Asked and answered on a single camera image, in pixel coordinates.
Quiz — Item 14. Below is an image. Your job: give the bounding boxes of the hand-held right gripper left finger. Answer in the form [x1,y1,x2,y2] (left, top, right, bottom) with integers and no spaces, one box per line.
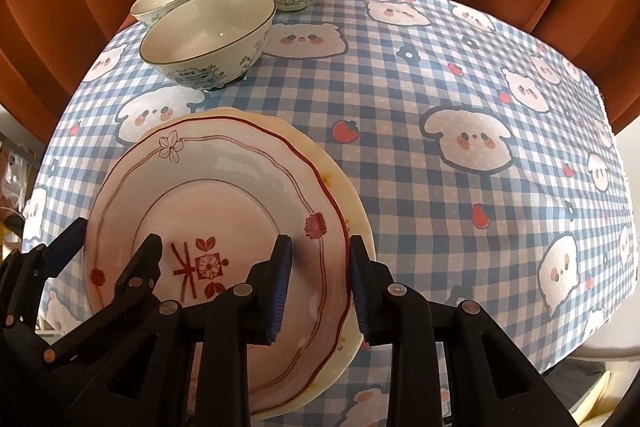
[65,234,293,427]

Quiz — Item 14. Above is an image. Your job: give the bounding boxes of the cream round stool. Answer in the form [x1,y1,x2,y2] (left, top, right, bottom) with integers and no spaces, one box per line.
[547,332,640,427]

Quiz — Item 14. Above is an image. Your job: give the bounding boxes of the blue checked animal print tablecloth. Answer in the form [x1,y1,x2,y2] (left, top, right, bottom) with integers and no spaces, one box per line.
[21,0,640,427]

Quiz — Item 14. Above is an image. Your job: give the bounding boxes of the large cream floral plate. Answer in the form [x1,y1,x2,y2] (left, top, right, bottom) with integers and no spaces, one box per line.
[197,107,377,420]

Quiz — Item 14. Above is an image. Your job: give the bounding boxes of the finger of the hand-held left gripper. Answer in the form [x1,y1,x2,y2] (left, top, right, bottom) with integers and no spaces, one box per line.
[35,234,165,365]
[0,217,87,303]

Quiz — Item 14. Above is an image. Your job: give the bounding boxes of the storage shelf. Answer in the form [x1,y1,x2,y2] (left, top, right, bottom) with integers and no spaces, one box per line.
[0,104,48,258]

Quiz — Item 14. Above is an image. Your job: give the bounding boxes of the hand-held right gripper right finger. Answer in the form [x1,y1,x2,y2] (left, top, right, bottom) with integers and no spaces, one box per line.
[349,234,571,427]

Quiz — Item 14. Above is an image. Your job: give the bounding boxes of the white plate red pattern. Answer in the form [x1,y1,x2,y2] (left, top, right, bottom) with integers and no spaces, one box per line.
[84,116,351,414]

